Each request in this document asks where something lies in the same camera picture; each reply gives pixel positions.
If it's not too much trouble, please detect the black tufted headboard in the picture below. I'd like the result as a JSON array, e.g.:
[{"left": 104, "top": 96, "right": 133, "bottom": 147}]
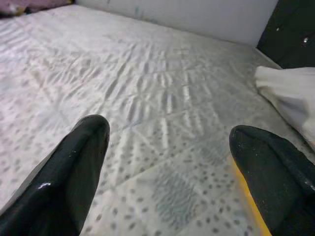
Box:
[{"left": 257, "top": 0, "right": 315, "bottom": 69}]

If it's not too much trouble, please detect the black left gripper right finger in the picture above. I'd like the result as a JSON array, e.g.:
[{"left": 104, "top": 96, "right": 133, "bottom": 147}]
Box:
[{"left": 229, "top": 124, "right": 315, "bottom": 236}]

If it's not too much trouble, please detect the white pillow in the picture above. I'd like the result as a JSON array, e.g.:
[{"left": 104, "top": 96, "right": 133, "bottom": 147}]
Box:
[{"left": 254, "top": 65, "right": 315, "bottom": 146}]

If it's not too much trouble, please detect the yellow blue children's picture book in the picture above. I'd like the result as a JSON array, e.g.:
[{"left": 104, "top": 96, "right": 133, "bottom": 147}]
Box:
[{"left": 230, "top": 157, "right": 271, "bottom": 236}]

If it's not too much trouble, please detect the white quilted mattress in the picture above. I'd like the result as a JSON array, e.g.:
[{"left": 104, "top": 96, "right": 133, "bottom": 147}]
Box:
[{"left": 0, "top": 4, "right": 315, "bottom": 236}]

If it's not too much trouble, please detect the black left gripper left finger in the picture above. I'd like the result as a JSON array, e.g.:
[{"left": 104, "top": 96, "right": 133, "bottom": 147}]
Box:
[{"left": 0, "top": 114, "right": 111, "bottom": 236}]

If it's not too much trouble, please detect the purple cartoon print blanket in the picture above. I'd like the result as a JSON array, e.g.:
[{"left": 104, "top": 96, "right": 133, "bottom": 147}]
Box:
[{"left": 0, "top": 0, "right": 74, "bottom": 15}]

